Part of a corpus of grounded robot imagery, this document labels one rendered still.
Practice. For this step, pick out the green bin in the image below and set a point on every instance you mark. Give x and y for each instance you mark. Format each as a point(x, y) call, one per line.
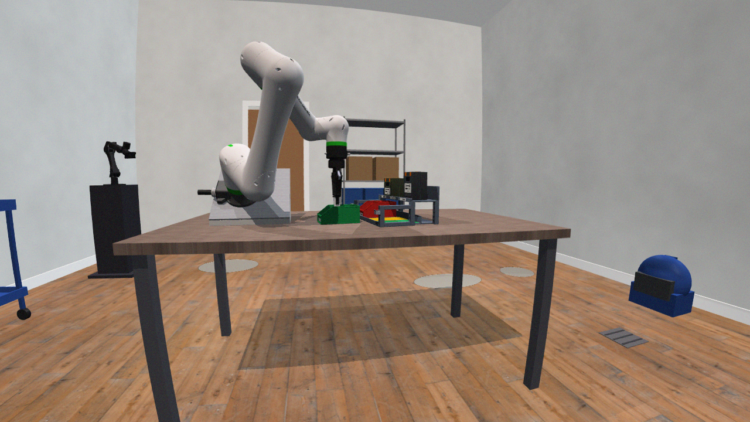
point(342, 214)

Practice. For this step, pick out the red bin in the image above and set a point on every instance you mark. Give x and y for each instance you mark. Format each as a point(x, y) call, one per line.
point(367, 209)

